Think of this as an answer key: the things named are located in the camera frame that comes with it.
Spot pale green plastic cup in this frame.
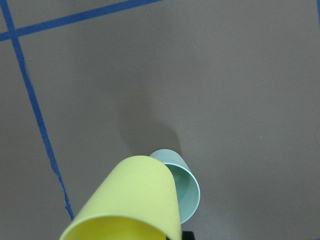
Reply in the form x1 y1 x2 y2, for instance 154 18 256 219
149 149 201 224

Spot yellow plastic cup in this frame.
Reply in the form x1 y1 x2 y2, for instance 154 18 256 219
60 155 182 240

